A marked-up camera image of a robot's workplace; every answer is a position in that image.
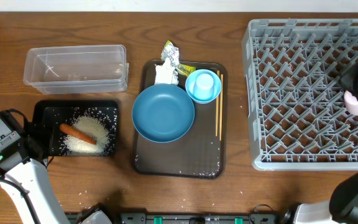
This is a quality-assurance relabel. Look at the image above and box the white pink cup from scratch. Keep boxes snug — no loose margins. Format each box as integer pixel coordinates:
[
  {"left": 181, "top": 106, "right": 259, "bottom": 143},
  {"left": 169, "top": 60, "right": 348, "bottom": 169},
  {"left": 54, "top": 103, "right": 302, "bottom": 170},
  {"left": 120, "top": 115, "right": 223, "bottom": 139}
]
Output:
[{"left": 344, "top": 91, "right": 358, "bottom": 116}]

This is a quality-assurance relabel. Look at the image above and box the orange carrot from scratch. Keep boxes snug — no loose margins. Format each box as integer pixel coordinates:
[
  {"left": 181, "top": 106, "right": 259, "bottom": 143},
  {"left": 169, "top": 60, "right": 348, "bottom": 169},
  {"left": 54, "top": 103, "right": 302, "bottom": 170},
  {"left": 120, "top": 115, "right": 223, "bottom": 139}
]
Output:
[{"left": 60, "top": 123, "right": 96, "bottom": 145}]

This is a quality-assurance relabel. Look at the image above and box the pile of white rice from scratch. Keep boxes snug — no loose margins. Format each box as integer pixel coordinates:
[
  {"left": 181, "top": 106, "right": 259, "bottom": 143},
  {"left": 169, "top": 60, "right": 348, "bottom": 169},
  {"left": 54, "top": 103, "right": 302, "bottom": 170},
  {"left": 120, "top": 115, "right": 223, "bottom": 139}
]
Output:
[{"left": 58, "top": 107, "right": 118, "bottom": 156}]

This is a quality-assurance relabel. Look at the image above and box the dark blue plate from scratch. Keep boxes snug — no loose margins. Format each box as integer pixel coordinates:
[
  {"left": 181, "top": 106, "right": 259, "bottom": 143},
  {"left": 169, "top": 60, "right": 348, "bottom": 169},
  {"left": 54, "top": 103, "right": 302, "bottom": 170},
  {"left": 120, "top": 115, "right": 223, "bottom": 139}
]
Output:
[{"left": 132, "top": 84, "right": 195, "bottom": 143}]

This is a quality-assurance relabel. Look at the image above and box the light blue bowl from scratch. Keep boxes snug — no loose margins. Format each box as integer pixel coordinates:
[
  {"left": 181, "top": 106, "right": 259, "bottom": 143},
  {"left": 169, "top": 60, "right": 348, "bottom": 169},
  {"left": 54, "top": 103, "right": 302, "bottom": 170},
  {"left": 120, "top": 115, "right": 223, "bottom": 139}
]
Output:
[{"left": 185, "top": 69, "right": 221, "bottom": 104}]

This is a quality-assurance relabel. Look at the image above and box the light blue cup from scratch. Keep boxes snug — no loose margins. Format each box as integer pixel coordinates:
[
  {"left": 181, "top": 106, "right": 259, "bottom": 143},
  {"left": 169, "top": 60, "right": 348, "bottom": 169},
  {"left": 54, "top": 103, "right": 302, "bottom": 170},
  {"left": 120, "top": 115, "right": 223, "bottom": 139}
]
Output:
[{"left": 193, "top": 73, "right": 214, "bottom": 101}]

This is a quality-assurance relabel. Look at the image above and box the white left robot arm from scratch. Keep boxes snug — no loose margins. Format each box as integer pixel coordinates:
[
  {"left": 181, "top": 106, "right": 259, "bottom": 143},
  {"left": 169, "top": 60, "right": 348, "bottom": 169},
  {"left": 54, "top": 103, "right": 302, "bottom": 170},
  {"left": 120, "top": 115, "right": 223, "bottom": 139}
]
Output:
[{"left": 0, "top": 121, "right": 70, "bottom": 223}]

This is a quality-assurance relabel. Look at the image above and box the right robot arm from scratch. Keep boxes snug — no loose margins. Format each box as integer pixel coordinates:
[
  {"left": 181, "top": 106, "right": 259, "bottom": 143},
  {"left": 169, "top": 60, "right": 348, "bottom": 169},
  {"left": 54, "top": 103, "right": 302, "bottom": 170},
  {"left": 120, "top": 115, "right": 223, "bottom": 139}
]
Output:
[{"left": 277, "top": 64, "right": 358, "bottom": 224}]

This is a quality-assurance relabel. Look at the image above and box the grey dishwasher rack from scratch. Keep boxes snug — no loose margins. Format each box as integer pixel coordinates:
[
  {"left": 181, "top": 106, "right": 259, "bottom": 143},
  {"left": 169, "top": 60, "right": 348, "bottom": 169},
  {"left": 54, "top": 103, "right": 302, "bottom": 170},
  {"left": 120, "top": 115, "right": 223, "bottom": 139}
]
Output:
[{"left": 242, "top": 19, "right": 358, "bottom": 171}]

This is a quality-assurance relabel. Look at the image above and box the black rectangular tray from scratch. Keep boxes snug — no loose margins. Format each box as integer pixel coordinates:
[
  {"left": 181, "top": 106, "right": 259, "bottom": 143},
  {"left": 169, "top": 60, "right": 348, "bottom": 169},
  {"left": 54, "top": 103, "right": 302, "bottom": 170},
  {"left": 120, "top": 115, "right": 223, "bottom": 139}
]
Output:
[{"left": 32, "top": 100, "right": 119, "bottom": 156}]

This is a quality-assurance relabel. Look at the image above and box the clear plastic bin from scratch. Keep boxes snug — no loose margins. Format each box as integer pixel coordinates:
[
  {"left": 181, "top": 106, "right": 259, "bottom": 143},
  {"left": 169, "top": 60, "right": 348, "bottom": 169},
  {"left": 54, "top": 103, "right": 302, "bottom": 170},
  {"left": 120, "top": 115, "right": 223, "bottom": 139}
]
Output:
[{"left": 23, "top": 45, "right": 129, "bottom": 95}]

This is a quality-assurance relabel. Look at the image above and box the right wooden chopstick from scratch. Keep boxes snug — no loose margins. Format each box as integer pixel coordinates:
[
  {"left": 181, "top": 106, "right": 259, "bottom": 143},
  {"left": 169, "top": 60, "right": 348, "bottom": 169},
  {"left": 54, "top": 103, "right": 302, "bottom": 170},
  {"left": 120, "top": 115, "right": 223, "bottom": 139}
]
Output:
[{"left": 219, "top": 73, "right": 224, "bottom": 141}]

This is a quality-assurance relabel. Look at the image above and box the wooden chopstick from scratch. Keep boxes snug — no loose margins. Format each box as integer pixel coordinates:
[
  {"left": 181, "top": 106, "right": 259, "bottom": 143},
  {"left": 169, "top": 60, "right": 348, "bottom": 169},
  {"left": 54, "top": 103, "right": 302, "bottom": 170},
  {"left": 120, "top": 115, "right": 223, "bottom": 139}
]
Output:
[
  {"left": 215, "top": 70, "right": 220, "bottom": 137},
  {"left": 219, "top": 73, "right": 224, "bottom": 141}
]

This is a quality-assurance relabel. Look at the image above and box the crumpled white napkin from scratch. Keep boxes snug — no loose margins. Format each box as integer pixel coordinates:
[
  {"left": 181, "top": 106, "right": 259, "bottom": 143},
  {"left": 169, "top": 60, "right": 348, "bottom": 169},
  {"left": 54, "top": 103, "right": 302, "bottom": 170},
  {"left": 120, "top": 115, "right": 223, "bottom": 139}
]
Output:
[{"left": 154, "top": 58, "right": 179, "bottom": 85}]

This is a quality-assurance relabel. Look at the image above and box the left wooden chopstick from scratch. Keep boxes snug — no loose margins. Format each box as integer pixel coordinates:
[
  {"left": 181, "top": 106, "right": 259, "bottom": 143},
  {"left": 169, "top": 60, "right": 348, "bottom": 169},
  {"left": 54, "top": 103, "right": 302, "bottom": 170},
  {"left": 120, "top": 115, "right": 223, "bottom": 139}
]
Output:
[{"left": 215, "top": 70, "right": 220, "bottom": 137}]

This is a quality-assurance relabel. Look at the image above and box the crumpled silver foil wrapper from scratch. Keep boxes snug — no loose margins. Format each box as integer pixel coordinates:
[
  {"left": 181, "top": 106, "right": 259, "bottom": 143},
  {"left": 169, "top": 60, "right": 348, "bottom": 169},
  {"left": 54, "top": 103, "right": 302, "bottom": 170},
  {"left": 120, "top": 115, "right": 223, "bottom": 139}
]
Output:
[{"left": 161, "top": 40, "right": 180, "bottom": 67}]

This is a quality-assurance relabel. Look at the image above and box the yellow snack packet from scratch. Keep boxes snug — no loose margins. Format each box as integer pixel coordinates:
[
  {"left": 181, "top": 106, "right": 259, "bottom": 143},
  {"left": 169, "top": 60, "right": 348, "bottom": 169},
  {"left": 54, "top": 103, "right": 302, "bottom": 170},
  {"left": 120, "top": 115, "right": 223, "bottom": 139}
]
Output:
[{"left": 176, "top": 63, "right": 196, "bottom": 77}]

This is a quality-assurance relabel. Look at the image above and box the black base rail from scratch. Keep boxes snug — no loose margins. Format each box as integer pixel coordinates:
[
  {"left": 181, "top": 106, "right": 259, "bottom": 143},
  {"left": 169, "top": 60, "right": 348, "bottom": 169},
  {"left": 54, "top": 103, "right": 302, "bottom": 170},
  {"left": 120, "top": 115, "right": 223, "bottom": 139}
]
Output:
[{"left": 112, "top": 213, "right": 278, "bottom": 224}]

